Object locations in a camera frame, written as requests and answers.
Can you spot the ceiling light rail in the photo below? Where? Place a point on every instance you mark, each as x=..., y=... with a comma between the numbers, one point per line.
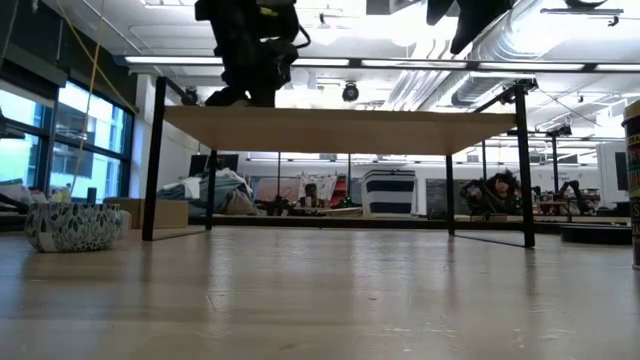
x=355, y=63

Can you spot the black ceiling camera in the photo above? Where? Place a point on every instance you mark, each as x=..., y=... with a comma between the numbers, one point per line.
x=190, y=96
x=350, y=92

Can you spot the large window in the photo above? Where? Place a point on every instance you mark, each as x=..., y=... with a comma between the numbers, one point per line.
x=80, y=120

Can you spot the brown cardboard box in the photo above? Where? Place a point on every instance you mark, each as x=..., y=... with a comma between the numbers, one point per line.
x=160, y=214

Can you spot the pile of cloth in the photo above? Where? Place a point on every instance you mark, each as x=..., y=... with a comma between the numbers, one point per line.
x=220, y=195

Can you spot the small pink white packet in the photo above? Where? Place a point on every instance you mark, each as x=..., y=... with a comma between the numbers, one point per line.
x=125, y=222

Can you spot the black computer monitor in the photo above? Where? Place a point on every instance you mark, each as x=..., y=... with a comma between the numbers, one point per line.
x=622, y=172
x=200, y=164

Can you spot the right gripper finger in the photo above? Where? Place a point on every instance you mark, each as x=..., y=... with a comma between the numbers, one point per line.
x=487, y=12
x=462, y=25

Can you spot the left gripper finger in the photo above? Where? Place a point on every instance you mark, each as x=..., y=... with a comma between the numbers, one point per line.
x=232, y=97
x=262, y=97

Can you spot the red crate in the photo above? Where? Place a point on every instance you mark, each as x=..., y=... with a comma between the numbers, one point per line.
x=340, y=190

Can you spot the leaf pattern ceramic bowl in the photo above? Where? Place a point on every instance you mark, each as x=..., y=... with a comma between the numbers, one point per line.
x=70, y=227

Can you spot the silver ceiling duct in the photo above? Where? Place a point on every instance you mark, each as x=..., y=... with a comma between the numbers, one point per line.
x=425, y=90

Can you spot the black ceiling track fixture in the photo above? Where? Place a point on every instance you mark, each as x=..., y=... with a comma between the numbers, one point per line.
x=580, y=11

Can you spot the white navy striped bin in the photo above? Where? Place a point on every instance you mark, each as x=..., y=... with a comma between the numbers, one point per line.
x=387, y=192

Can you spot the white printed bag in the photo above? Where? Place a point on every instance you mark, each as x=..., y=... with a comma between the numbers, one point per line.
x=320, y=185

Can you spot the yellow lid spice jar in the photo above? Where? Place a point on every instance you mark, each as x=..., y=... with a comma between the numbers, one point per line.
x=632, y=190

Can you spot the black background robot arm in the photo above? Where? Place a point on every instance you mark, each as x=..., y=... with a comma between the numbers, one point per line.
x=575, y=187

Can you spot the wooden shelf black metal legs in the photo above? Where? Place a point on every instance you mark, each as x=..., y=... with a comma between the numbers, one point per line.
x=340, y=132

